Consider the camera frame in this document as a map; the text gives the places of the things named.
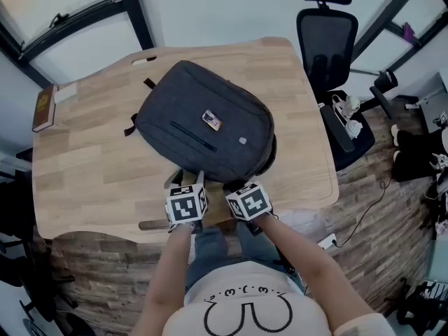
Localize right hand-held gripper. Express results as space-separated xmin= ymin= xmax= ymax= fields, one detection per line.
xmin=223 ymin=180 xmax=280 ymax=237

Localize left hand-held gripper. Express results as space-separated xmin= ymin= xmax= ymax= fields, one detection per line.
xmin=163 ymin=169 xmax=210 ymax=233

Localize dark grey backpack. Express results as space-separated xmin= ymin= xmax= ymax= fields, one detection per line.
xmin=122 ymin=59 xmax=278 ymax=185

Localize person's left forearm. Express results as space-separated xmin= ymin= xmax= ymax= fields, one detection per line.
xmin=131 ymin=222 xmax=197 ymax=336

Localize person's right forearm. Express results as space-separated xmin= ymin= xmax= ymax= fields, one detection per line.
xmin=257 ymin=215 xmax=377 ymax=332

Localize person's blue jeans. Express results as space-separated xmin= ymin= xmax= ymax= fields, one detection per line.
xmin=185 ymin=222 xmax=305 ymax=293

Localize small colourful badge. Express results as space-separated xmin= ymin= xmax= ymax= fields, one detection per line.
xmin=201 ymin=109 xmax=223 ymax=132

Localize white power strip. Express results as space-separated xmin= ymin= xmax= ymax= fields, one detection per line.
xmin=316 ymin=232 xmax=339 ymax=250

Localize person's white printed shirt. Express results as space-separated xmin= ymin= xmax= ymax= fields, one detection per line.
xmin=161 ymin=260 xmax=400 ymax=336

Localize white round container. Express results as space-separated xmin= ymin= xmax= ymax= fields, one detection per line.
xmin=344 ymin=119 xmax=364 ymax=140

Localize brown hardcover book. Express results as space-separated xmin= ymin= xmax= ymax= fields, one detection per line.
xmin=31 ymin=84 xmax=59 ymax=133

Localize black side chair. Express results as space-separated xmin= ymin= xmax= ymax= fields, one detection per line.
xmin=0 ymin=145 xmax=78 ymax=325

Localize black cylindrical cup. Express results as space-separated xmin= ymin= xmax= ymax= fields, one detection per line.
xmin=373 ymin=69 xmax=399 ymax=91

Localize black mesh office chair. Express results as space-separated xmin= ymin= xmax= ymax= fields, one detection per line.
xmin=295 ymin=0 xmax=395 ymax=172

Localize black chair base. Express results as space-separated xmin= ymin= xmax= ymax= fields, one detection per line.
xmin=395 ymin=276 xmax=448 ymax=328

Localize grey side desk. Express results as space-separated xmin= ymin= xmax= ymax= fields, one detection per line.
xmin=418 ymin=71 xmax=448 ymax=134

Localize black floor cable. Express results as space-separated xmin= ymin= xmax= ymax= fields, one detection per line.
xmin=330 ymin=178 xmax=391 ymax=249

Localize white strap bag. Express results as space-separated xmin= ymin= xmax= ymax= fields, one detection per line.
xmin=330 ymin=94 xmax=351 ymax=118

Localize black window frame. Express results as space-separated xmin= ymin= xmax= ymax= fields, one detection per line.
xmin=0 ymin=0 xmax=448 ymax=87

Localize black window handle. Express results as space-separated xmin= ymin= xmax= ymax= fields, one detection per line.
xmin=50 ymin=12 xmax=69 ymax=28

